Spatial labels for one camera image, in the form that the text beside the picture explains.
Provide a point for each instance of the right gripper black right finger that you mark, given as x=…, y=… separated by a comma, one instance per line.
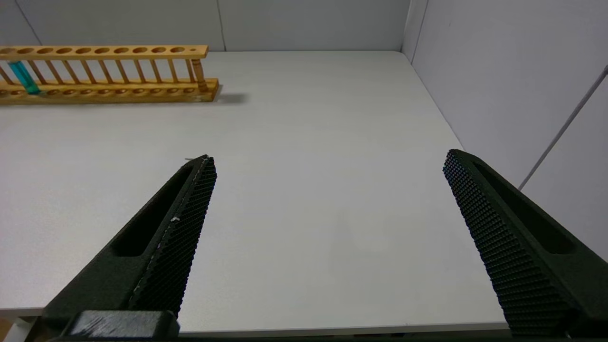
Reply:
x=513, y=247

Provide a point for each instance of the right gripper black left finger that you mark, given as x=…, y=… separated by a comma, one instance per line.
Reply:
x=180, y=228

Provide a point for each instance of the blue pigment glass test tube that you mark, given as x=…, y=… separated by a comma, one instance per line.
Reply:
x=24, y=78

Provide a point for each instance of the wooden test tube rack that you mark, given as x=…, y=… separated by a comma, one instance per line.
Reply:
x=109, y=51

